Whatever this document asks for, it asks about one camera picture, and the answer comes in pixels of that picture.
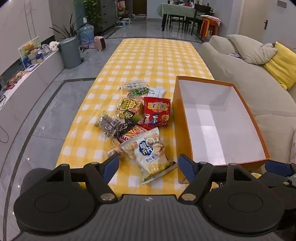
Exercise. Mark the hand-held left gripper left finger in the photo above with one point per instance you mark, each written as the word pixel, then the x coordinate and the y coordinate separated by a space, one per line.
pixel 111 167

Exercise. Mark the snack packets on cabinet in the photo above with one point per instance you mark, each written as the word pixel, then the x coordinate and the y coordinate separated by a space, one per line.
pixel 16 77

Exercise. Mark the black dining chair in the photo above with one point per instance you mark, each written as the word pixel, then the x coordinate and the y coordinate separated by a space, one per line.
pixel 201 11

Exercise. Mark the yellow print bread packet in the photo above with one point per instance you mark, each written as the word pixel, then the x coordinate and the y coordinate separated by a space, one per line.
pixel 128 104

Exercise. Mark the small clear bun packet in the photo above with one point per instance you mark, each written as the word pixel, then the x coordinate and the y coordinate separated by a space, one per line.
pixel 112 153

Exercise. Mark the white biscuit bag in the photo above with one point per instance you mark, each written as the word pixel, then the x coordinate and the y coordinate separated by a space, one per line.
pixel 150 153

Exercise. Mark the red plastic stool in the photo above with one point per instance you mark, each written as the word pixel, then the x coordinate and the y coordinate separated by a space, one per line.
pixel 208 27

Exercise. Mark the yellow cushion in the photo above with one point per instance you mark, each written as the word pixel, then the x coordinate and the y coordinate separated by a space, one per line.
pixel 282 64

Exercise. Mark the black and green snack packet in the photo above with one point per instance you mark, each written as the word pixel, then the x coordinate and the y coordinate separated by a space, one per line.
pixel 130 117

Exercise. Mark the pink cloth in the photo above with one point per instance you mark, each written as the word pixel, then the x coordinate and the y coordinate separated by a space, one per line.
pixel 212 19

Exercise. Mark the grey wall switch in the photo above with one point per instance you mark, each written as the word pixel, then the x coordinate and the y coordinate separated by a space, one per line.
pixel 282 3

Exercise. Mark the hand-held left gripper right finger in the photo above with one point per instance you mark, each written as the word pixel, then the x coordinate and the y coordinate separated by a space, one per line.
pixel 186 167

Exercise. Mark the plush toys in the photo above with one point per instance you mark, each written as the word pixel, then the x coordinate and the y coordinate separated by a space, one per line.
pixel 35 55

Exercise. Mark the clear packet of brown snacks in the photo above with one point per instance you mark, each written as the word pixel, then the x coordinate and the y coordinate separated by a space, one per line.
pixel 107 124

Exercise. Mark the pink space heater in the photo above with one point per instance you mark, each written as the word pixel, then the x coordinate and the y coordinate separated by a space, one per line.
pixel 99 43

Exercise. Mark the grey-green trash bin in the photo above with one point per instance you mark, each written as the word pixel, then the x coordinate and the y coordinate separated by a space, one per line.
pixel 70 53

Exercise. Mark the teddy bear picture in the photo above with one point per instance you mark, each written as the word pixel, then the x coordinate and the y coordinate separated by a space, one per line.
pixel 26 47

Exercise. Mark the small step stool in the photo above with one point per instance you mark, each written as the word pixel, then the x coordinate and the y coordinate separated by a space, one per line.
pixel 123 22

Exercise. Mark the white cap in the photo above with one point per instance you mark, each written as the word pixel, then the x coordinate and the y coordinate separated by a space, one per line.
pixel 54 45

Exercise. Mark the white door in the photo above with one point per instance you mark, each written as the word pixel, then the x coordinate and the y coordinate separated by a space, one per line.
pixel 252 20

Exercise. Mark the grey tall cabinet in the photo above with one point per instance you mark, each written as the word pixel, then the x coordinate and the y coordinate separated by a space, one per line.
pixel 108 14

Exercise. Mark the green sausage packet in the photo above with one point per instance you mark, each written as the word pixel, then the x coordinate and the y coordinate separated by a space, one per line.
pixel 138 92

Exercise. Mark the blue water jug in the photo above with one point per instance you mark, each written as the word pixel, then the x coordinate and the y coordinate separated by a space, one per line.
pixel 85 32

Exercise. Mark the beige sofa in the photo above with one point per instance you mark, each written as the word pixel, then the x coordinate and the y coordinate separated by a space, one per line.
pixel 231 76

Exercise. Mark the yellow checkered tablecloth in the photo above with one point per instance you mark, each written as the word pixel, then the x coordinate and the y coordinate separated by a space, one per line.
pixel 138 64

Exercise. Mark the spiky potted plant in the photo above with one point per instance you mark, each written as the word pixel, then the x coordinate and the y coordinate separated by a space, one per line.
pixel 66 31

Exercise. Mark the white sachet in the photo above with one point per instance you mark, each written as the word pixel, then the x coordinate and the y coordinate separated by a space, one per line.
pixel 153 90
pixel 161 93

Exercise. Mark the tall leafy plant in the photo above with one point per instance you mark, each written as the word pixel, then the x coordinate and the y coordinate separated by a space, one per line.
pixel 92 11

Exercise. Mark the red striped stick snack packet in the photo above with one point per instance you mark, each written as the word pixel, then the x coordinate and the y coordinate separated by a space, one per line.
pixel 136 131

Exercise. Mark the orange cardboard box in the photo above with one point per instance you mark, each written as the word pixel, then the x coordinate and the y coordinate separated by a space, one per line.
pixel 219 129

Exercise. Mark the printed booklet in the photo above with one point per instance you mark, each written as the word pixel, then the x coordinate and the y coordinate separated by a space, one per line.
pixel 234 55

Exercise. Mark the white low cabinet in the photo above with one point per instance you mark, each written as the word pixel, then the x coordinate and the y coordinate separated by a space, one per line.
pixel 27 92

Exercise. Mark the clear packet of white balls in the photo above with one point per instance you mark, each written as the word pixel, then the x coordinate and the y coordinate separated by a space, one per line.
pixel 133 85

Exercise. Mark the dining table with green cloth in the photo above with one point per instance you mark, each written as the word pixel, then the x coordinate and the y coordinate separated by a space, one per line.
pixel 178 10

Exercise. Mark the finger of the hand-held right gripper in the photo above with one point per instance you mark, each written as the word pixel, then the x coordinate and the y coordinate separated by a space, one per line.
pixel 276 167

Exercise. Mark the red cartoon snack packet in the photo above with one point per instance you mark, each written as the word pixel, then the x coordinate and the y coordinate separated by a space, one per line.
pixel 157 111

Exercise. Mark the grey cushion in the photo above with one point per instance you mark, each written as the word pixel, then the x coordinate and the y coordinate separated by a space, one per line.
pixel 249 48

